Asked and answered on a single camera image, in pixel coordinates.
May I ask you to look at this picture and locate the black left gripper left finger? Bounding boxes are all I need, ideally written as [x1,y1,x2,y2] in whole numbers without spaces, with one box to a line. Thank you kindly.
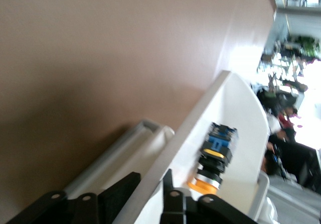
[72,172,141,224]

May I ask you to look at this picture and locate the orange mushroom push button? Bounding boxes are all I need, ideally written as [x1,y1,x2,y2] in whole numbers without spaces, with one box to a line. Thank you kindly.
[187,122,239,194]

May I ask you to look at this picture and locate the green potted plant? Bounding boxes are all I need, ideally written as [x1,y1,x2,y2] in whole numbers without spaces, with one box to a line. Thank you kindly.
[293,35,317,57]

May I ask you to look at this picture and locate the person in red top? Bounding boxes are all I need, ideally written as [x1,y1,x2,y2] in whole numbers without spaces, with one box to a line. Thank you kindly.
[277,105,298,131]

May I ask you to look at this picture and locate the white drawer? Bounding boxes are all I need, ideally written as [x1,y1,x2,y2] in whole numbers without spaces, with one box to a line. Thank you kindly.
[112,70,269,224]

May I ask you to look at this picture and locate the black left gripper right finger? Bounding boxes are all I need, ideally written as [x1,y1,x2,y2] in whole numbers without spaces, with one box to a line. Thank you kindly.
[160,168,188,224]

